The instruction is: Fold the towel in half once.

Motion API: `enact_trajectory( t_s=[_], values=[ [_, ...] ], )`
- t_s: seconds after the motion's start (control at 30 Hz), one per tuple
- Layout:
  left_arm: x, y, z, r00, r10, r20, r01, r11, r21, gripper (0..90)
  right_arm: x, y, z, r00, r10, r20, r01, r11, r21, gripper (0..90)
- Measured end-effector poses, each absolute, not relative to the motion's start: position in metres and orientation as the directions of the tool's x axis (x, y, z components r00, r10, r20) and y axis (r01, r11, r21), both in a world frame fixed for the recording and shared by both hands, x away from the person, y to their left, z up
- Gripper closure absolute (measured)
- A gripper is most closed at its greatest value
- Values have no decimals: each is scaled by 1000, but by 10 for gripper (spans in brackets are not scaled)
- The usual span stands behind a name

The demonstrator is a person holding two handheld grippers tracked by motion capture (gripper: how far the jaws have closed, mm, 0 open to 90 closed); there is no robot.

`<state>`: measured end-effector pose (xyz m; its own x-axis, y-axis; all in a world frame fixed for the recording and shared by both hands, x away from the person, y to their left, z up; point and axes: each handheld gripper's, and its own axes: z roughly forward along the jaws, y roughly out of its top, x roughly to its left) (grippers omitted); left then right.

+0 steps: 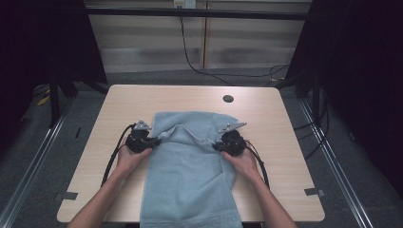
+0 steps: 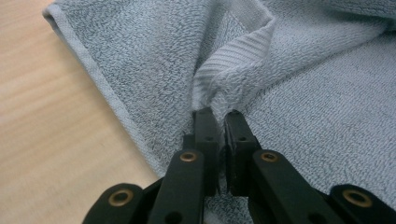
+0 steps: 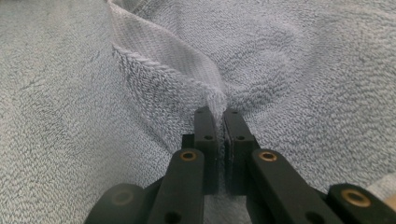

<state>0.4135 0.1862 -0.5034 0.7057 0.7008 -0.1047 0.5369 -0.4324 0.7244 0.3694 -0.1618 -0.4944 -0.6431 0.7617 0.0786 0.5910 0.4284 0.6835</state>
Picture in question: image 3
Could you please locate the light blue towel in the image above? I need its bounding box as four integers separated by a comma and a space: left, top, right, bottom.
0, 0, 396, 224

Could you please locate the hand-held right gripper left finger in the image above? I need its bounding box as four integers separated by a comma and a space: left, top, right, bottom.
181, 106, 219, 196

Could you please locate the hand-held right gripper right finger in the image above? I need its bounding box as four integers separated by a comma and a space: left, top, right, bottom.
222, 107, 262, 196

